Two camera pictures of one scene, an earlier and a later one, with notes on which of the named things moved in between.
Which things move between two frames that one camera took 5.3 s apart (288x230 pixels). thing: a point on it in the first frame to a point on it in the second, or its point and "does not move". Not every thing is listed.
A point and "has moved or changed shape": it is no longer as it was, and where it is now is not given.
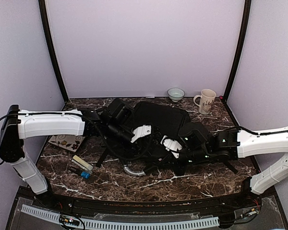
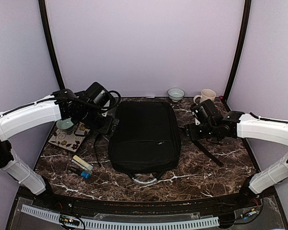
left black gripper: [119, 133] to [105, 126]
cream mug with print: [207, 97] does not move
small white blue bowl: [175, 94] does not move
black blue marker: [83, 174] does not move
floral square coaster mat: [71, 143] does not move
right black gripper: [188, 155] to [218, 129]
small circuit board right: [253, 212] does not move
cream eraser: [82, 162] does not move
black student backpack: [151, 133] has moved or changed shape
